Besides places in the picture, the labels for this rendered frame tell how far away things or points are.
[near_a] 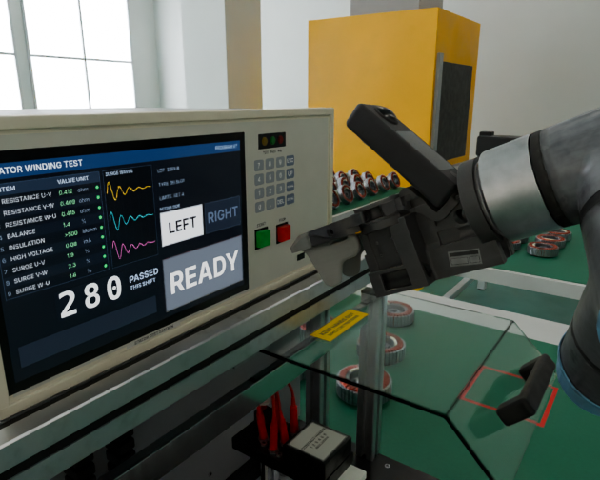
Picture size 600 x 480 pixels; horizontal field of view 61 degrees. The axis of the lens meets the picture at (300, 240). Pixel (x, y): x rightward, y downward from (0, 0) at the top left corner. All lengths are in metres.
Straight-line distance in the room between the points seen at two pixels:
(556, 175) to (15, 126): 0.36
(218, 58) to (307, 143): 3.83
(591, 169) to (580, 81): 5.21
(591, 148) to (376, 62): 3.79
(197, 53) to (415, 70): 1.81
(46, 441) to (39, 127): 0.22
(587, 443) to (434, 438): 0.26
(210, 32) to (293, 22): 2.54
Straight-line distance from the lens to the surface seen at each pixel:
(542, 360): 0.61
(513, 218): 0.40
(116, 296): 0.44
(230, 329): 0.51
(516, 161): 0.40
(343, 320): 0.64
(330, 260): 0.49
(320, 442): 0.68
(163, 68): 8.54
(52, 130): 0.40
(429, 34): 3.99
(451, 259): 0.44
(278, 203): 0.58
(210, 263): 0.51
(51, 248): 0.40
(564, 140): 0.39
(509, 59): 5.71
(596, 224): 0.36
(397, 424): 1.01
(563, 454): 1.03
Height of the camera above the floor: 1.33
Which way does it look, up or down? 16 degrees down
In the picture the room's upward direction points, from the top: straight up
